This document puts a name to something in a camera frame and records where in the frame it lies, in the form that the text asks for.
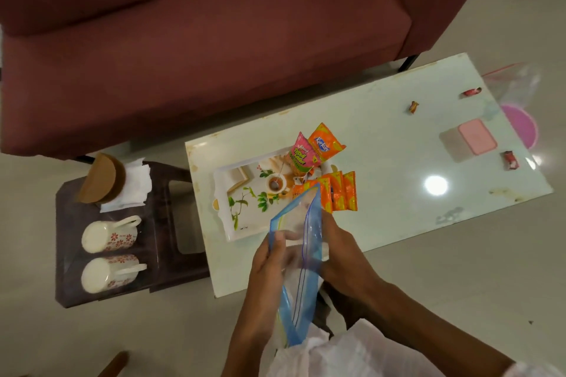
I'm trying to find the person's right hand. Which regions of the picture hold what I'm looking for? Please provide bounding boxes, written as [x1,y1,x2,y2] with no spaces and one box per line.
[320,209,386,302]

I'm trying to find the person's left hand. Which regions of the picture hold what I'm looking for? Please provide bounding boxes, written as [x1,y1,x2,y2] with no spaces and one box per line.
[247,230,301,329]

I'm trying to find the clear blue-sealed zip bag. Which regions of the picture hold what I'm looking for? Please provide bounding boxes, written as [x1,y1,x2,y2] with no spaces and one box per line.
[268,184,326,349]

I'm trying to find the white printed tray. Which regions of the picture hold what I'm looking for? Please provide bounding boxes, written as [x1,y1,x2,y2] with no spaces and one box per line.
[212,147,341,244]

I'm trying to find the orange snack packet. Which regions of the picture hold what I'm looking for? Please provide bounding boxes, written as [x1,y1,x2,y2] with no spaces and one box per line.
[343,170,358,212]
[325,171,347,212]
[291,177,333,214]
[307,122,347,164]

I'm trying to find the pink snack packet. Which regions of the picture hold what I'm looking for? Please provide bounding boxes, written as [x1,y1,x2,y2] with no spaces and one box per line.
[285,131,324,178]

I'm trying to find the white paper napkins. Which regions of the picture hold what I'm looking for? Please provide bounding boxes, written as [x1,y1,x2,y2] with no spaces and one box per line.
[99,157,153,214]

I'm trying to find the floral mug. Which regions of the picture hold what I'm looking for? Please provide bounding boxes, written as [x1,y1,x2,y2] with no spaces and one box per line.
[80,254,148,295]
[81,214,143,254]

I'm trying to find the wooden napkin holder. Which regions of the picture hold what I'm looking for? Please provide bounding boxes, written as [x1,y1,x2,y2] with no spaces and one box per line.
[77,153,127,205]

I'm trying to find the person's right forearm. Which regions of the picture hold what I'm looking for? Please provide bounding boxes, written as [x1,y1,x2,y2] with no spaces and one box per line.
[353,277,516,377]

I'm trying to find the person's left forearm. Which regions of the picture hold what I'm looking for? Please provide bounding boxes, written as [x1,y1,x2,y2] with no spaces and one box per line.
[221,301,288,377]

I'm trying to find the person's dark trousers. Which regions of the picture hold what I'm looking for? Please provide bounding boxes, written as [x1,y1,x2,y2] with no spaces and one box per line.
[311,282,354,338]

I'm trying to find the person's white shirt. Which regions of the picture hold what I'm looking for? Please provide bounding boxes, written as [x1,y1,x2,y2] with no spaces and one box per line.
[258,318,566,377]

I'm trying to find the dark brown plastic stool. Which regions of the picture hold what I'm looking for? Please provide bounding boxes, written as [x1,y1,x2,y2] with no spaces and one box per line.
[54,161,211,309]

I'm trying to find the clear container with pink lid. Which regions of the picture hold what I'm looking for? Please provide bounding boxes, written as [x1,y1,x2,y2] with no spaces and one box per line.
[438,118,499,164]

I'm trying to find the pink round plate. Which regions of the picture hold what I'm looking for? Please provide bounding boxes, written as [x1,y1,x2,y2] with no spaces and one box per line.
[500,104,539,150]

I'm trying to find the red fabric sofa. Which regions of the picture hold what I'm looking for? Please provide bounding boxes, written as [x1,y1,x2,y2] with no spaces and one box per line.
[0,0,505,166]

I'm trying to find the clear pink-sealed zip bag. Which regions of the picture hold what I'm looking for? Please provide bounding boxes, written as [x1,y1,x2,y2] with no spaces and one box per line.
[481,62,542,110]

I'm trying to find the brown wooden chair frame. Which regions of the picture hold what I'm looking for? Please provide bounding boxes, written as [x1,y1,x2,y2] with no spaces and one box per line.
[97,350,130,377]

